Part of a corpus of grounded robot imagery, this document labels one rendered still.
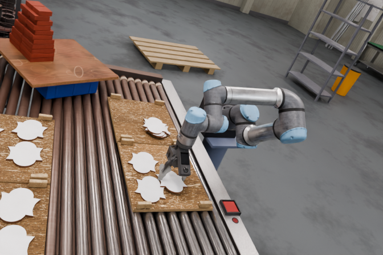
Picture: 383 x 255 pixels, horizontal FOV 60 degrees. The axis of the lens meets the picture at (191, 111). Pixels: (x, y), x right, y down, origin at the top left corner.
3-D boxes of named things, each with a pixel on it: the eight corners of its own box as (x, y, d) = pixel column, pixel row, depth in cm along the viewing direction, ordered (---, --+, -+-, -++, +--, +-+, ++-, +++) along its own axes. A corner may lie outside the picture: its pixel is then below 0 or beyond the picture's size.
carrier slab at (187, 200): (183, 149, 171) (184, 147, 171) (212, 210, 140) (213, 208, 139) (117, 144, 156) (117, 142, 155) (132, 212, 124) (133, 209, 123)
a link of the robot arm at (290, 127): (249, 124, 198) (310, 108, 148) (250, 149, 196) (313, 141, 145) (231, 124, 194) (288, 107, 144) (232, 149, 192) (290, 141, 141)
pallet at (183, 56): (194, 52, 625) (196, 46, 619) (219, 76, 558) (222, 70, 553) (126, 41, 549) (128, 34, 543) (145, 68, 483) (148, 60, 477)
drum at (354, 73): (339, 96, 712) (355, 70, 684) (326, 86, 742) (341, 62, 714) (350, 97, 732) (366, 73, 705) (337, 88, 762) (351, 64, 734)
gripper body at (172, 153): (180, 157, 147) (189, 135, 142) (186, 169, 140) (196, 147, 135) (164, 156, 143) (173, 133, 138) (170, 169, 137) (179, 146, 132)
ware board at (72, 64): (73, 41, 215) (73, 38, 214) (118, 79, 191) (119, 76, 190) (-12, 41, 177) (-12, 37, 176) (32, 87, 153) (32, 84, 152)
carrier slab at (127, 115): (163, 106, 204) (164, 104, 203) (182, 148, 172) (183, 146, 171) (106, 98, 188) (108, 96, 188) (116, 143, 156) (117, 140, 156)
